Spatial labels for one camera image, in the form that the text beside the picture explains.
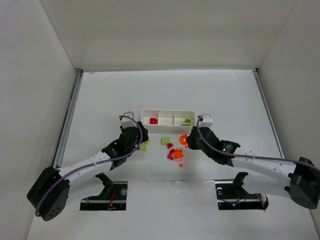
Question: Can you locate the red arch lego piece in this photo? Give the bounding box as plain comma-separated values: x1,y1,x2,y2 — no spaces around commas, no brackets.
167,148,176,161

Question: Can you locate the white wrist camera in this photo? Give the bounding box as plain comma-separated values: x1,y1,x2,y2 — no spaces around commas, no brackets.
119,111,136,129
198,113,213,129

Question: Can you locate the small red lego piece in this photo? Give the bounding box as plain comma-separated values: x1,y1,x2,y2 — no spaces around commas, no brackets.
167,143,174,149

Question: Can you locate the orange round lego disc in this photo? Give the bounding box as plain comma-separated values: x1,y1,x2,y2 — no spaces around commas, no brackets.
172,149,184,160

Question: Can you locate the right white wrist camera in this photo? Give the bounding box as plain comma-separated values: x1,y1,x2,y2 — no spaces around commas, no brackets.
198,113,213,129

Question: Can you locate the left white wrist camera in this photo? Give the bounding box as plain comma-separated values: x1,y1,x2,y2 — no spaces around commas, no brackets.
119,111,136,129

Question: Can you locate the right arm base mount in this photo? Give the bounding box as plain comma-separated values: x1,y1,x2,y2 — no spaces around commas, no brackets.
215,172,269,211

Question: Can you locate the green lego brick small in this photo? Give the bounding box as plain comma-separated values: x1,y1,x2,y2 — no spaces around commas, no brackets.
139,142,149,152

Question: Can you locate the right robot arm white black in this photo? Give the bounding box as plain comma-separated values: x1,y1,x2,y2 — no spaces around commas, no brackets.
186,126,320,210

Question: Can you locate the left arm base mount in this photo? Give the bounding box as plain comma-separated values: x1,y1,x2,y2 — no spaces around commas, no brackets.
79,173,128,211

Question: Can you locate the red half-round lego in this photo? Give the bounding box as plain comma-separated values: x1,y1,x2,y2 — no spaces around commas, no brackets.
149,117,158,125

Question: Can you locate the white three-compartment tray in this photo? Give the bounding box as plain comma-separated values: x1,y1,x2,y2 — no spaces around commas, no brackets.
140,109,196,134

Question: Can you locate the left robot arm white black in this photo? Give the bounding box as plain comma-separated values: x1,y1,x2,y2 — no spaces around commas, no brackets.
26,121,149,222

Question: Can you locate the orange half-ring lego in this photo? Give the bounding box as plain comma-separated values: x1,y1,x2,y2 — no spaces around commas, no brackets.
179,134,188,146

